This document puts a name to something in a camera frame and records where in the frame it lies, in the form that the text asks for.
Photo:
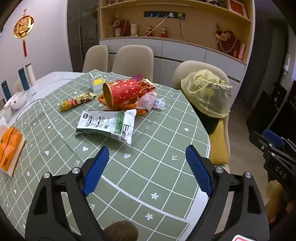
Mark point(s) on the brown fuzzy garment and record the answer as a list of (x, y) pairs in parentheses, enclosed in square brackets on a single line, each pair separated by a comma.
[(120, 231)]

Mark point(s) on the black cabinet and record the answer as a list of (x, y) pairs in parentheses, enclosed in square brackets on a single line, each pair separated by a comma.
[(266, 109)]

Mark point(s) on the small flower handbag ornament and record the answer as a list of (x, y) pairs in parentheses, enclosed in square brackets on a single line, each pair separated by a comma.
[(123, 27)]

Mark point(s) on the black power strip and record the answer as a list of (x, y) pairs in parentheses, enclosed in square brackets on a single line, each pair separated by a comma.
[(159, 14)]

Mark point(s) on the dark grey tall cabinet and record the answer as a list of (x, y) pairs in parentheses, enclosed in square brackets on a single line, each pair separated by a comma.
[(78, 34)]

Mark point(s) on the beige dining chair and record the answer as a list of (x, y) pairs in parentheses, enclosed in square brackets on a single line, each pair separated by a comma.
[(185, 69), (131, 60), (96, 58)]

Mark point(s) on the white insulated bottle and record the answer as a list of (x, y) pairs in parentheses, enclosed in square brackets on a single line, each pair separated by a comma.
[(30, 74)]

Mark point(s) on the red framed picture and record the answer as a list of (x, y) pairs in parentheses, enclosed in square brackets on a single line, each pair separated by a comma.
[(237, 7)]

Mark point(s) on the red gold wall ornament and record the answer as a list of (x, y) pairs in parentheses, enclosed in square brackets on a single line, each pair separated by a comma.
[(23, 26)]

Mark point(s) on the panda plush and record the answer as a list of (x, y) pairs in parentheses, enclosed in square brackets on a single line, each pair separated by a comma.
[(216, 1)]

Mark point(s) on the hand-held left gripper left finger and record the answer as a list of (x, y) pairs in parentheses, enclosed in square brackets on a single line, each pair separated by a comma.
[(99, 169)]

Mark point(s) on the red gold patterned packet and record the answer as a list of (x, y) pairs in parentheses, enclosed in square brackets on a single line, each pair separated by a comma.
[(148, 85)]

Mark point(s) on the gold snack wrapper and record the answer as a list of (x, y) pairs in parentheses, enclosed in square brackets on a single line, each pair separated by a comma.
[(74, 100)]

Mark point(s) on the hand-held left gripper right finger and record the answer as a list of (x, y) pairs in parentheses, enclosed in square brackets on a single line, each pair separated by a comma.
[(198, 171)]

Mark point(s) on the white green food bag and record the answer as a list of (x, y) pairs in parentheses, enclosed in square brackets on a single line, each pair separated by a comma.
[(104, 122)]

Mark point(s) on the black trash bin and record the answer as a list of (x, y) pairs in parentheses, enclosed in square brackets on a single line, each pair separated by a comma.
[(208, 122)]

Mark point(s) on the white wrapper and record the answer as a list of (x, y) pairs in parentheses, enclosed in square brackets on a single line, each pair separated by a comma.
[(159, 103)]

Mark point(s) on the yellow cushion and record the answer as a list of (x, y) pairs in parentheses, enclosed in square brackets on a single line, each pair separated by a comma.
[(218, 143)]

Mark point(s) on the red patterned cylindrical can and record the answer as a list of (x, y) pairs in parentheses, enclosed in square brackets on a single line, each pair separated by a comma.
[(124, 90)]

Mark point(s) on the blue insulated bottle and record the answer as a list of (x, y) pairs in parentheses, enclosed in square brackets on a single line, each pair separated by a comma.
[(23, 80)]

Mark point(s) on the beige wall shelf cabinet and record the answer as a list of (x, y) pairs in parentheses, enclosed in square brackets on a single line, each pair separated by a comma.
[(196, 30)]

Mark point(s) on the small glass cup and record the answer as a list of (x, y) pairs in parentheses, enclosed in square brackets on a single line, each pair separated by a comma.
[(118, 32)]

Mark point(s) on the orange plastic bag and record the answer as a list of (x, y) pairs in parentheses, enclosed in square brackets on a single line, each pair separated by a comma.
[(101, 98)]

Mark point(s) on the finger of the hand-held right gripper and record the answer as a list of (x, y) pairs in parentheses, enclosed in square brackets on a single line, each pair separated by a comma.
[(274, 138), (259, 141)]

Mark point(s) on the orange tissue pack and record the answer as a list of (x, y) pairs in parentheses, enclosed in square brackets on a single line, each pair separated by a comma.
[(9, 148)]

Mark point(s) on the person's right hand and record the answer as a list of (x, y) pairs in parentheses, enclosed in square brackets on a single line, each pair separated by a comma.
[(274, 191)]

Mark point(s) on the yellow lidded jar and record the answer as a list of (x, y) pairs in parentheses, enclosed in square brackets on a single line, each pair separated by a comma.
[(110, 32)]

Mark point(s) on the green charger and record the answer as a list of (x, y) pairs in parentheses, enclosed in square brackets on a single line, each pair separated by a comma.
[(180, 15)]

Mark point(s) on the white lidded mug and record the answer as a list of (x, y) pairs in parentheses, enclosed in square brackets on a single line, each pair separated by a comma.
[(134, 30)]

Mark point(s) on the white bowl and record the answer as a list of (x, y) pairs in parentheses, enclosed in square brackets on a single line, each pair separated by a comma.
[(5, 114), (19, 100)]

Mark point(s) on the large flower handbag ornament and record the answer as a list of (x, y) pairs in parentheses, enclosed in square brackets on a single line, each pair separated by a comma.
[(227, 41)]

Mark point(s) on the red gold figurine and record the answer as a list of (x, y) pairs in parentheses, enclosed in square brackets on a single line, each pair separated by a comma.
[(149, 31), (163, 32)]

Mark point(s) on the small red box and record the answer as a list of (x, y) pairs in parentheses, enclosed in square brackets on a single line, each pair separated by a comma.
[(236, 54)]

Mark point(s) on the clear plastic bag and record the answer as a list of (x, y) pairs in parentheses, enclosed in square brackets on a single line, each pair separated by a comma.
[(146, 99)]

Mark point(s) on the small white yellow packet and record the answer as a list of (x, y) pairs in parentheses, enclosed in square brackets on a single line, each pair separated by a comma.
[(96, 87)]

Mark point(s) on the green grid tablecloth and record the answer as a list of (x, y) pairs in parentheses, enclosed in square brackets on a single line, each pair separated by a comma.
[(148, 143)]

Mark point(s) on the white charger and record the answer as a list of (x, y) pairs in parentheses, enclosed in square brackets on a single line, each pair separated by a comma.
[(172, 14)]

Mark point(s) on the pink snack packet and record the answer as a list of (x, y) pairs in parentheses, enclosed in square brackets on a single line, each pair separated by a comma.
[(138, 76)]

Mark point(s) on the teal insulated bottle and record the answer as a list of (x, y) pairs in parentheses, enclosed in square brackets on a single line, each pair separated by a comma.
[(5, 90)]

